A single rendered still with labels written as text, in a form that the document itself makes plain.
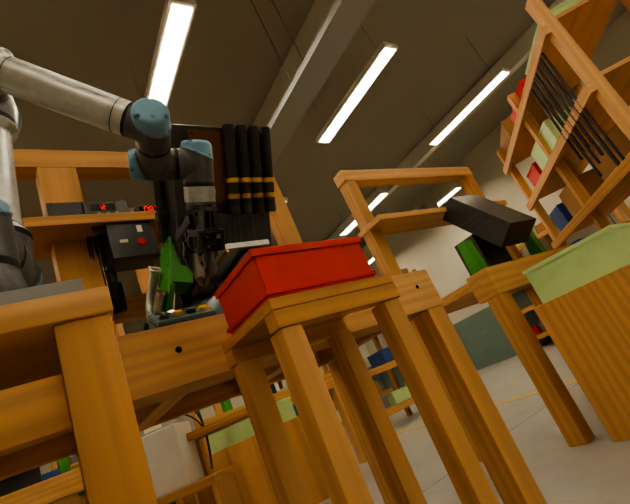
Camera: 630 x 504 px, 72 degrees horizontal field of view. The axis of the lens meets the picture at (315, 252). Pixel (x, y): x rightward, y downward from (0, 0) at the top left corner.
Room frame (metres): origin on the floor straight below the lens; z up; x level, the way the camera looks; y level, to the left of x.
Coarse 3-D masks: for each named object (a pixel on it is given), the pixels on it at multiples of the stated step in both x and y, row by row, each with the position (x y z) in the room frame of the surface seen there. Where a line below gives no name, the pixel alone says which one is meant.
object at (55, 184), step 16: (48, 176) 1.40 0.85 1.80; (64, 176) 1.43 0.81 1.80; (48, 192) 1.39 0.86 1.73; (64, 192) 1.43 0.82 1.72; (80, 192) 1.46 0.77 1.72; (272, 224) 2.09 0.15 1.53; (288, 224) 2.07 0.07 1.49; (80, 240) 1.44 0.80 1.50; (288, 240) 2.04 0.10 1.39; (64, 256) 1.39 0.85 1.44; (80, 256) 1.43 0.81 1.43; (96, 256) 1.46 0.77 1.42; (64, 272) 1.39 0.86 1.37; (80, 272) 1.42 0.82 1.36; (96, 272) 1.45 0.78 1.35; (112, 320) 1.46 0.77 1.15
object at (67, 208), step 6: (48, 204) 1.32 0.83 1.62; (54, 204) 1.34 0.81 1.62; (60, 204) 1.35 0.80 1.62; (66, 204) 1.36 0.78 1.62; (72, 204) 1.37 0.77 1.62; (78, 204) 1.39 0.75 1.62; (48, 210) 1.32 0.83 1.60; (54, 210) 1.33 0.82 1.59; (60, 210) 1.35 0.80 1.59; (66, 210) 1.36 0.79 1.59; (72, 210) 1.37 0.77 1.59; (78, 210) 1.38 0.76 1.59
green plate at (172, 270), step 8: (168, 240) 1.27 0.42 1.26; (168, 248) 1.26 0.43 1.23; (160, 256) 1.35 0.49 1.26; (168, 256) 1.26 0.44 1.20; (176, 256) 1.29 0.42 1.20; (160, 264) 1.34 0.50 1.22; (168, 264) 1.25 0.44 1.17; (176, 264) 1.28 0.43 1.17; (168, 272) 1.25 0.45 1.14; (176, 272) 1.28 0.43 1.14; (184, 272) 1.29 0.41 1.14; (160, 280) 1.33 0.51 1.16; (168, 280) 1.24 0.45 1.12; (176, 280) 1.27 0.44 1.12; (184, 280) 1.29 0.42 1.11; (192, 280) 1.30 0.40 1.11; (160, 288) 1.33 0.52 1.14; (176, 288) 1.31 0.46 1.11; (184, 288) 1.33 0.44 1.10
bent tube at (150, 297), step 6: (150, 270) 1.29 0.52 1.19; (156, 270) 1.30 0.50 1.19; (150, 276) 1.31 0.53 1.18; (156, 276) 1.32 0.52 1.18; (150, 282) 1.32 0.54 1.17; (156, 282) 1.33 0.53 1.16; (150, 288) 1.33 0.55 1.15; (156, 288) 1.34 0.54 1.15; (150, 294) 1.33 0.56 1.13; (150, 300) 1.34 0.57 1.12; (150, 306) 1.33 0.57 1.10; (150, 312) 1.32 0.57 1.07
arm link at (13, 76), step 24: (0, 48) 0.61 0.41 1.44; (0, 72) 0.61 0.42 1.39; (24, 72) 0.63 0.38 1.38; (48, 72) 0.64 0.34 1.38; (24, 96) 0.65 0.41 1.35; (48, 96) 0.65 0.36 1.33; (72, 96) 0.66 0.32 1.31; (96, 96) 0.67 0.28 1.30; (96, 120) 0.70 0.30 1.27; (120, 120) 0.70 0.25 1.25; (144, 120) 0.69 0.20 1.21; (168, 120) 0.72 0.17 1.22; (144, 144) 0.75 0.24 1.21; (168, 144) 0.78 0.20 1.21
